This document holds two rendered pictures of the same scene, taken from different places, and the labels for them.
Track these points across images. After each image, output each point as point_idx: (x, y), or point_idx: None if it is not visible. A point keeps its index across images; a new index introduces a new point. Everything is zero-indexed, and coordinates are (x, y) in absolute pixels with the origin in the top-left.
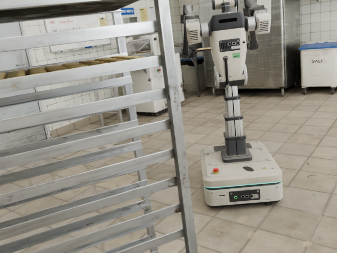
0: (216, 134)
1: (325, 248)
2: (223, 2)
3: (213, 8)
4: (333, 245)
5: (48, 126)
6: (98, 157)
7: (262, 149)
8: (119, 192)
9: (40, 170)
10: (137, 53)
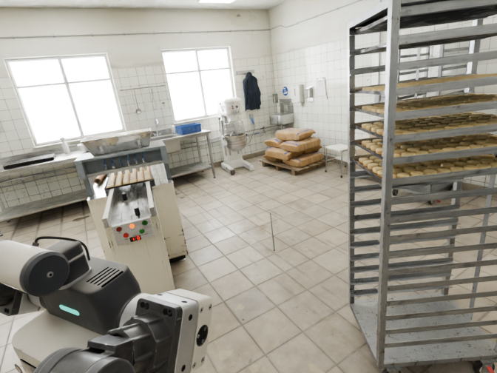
0: None
1: (218, 368)
2: (78, 240)
3: (65, 280)
4: (209, 368)
5: None
6: (420, 254)
7: None
8: (404, 287)
9: (469, 249)
10: None
